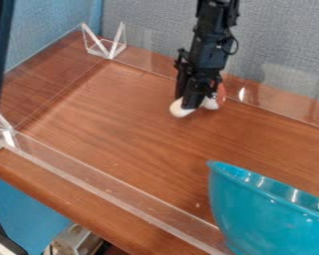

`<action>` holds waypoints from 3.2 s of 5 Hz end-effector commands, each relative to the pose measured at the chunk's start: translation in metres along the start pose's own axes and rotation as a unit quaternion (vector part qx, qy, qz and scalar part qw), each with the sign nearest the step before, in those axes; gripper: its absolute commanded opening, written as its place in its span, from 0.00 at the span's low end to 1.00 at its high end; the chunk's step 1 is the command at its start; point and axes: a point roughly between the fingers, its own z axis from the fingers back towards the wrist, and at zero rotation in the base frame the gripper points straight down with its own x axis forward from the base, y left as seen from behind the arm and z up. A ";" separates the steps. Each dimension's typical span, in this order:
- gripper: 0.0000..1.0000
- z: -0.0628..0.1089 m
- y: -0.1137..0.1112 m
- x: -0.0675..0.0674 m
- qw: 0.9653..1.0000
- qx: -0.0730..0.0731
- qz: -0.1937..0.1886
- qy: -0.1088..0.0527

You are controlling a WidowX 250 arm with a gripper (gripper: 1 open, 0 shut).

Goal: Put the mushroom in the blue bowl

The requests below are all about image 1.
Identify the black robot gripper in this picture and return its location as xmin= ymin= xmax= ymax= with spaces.
xmin=173 ymin=0 xmax=238 ymax=109

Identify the white mushroom with brown cap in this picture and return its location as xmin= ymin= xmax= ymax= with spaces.
xmin=168 ymin=84 xmax=225 ymax=118

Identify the blue plastic bowl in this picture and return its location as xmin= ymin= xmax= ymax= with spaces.
xmin=206 ymin=160 xmax=319 ymax=255

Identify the clear acrylic back barrier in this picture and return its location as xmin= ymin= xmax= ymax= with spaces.
xmin=117 ymin=23 xmax=319 ymax=127

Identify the clear acrylic barrier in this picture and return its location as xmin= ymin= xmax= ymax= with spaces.
xmin=0 ymin=29 xmax=102 ymax=128
xmin=0 ymin=128 xmax=230 ymax=255
xmin=117 ymin=23 xmax=319 ymax=127

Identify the clear acrylic left barrier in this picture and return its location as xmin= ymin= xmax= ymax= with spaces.
xmin=0 ymin=29 xmax=102 ymax=128

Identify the clear acrylic front barrier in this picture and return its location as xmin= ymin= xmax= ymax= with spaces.
xmin=0 ymin=128 xmax=230 ymax=255

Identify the dark object bottom left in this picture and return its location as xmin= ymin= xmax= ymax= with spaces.
xmin=0 ymin=223 xmax=28 ymax=255

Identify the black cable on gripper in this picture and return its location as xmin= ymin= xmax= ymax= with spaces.
xmin=221 ymin=33 xmax=238 ymax=57

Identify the clear acrylic corner bracket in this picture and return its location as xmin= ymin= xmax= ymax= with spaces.
xmin=81 ymin=23 xmax=127 ymax=60

